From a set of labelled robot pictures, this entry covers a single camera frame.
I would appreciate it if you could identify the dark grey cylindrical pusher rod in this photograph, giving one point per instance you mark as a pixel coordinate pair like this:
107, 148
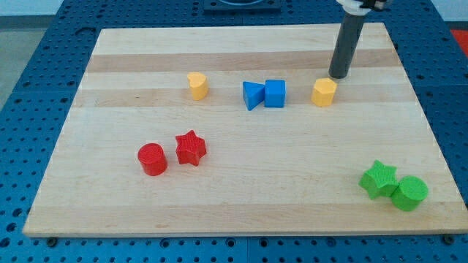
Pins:
346, 43

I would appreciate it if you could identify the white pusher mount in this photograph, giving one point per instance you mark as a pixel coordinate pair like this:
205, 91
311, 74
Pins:
363, 7

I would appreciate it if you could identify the yellow hexagon block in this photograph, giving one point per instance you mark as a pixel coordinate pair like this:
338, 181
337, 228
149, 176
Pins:
323, 92

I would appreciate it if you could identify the blue cube block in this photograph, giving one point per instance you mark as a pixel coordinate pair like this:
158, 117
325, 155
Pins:
275, 93

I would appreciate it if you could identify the blue triangle block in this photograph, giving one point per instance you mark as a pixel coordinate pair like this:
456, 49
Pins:
253, 94

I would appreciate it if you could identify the green star block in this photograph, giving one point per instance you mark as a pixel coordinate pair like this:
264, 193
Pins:
379, 180

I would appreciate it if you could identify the yellow heart block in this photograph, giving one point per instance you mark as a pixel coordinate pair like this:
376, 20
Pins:
198, 85

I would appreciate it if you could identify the green cylinder block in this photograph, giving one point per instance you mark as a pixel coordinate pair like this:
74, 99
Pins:
410, 193

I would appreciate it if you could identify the wooden board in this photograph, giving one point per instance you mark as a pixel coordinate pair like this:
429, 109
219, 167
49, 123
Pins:
269, 171

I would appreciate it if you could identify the red star block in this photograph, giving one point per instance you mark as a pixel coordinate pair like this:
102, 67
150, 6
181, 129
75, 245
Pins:
190, 148

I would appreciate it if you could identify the red cylinder block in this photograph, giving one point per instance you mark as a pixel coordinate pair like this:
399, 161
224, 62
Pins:
152, 159

